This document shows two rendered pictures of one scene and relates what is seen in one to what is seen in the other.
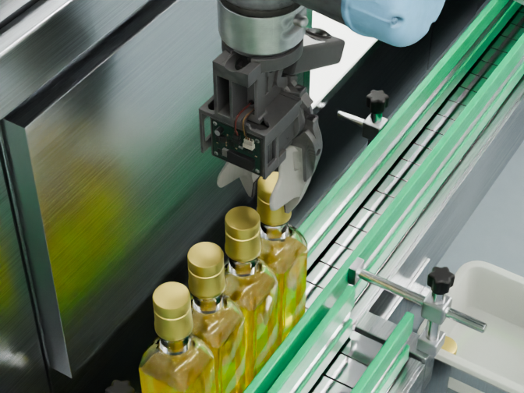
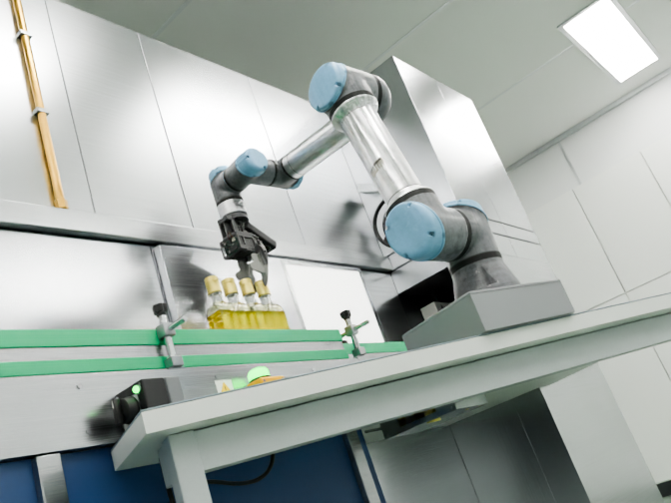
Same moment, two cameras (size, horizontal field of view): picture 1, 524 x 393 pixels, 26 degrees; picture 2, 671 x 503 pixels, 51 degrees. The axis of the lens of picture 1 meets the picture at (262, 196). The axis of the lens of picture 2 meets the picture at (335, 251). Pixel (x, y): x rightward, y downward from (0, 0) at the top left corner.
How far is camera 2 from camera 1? 1.71 m
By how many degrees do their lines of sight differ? 64
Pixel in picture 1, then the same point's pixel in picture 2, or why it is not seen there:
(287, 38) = (237, 206)
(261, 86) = (234, 223)
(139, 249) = not seen: hidden behind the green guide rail
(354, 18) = (239, 167)
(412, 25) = (254, 160)
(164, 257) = not seen: hidden behind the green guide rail
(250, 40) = (226, 209)
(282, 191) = (255, 264)
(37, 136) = (164, 251)
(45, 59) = (167, 234)
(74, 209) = (183, 288)
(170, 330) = (211, 286)
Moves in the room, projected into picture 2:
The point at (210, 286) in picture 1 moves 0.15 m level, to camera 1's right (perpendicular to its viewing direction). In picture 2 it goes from (230, 286) to (286, 265)
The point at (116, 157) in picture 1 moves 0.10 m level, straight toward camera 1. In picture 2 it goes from (201, 284) to (196, 271)
